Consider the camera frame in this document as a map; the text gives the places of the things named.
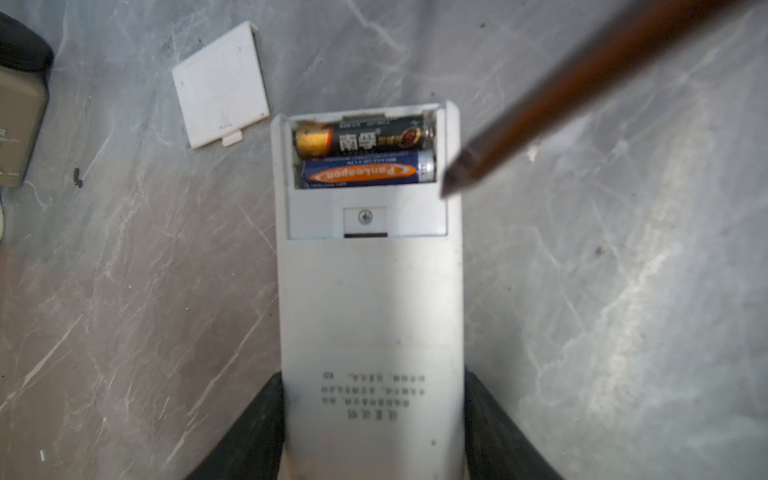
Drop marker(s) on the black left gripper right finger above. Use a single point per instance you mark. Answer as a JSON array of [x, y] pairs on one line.
[[495, 448]]

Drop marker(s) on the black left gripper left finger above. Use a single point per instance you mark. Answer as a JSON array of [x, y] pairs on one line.
[[252, 447]]

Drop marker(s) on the white air conditioner remote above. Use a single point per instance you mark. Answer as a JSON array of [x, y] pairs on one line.
[[371, 326]]

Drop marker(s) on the white battery cover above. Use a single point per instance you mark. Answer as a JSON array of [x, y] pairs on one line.
[[221, 90]]

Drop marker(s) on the black yellow handled screwdriver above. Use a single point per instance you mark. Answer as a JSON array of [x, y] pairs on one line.
[[637, 35]]

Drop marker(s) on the blue orange AA battery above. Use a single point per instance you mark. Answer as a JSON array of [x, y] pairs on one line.
[[379, 169]]

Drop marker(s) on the black gold AA battery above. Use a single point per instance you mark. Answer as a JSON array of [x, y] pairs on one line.
[[364, 135]]

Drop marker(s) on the beige black small bottle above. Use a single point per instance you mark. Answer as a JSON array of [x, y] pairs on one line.
[[26, 60]]

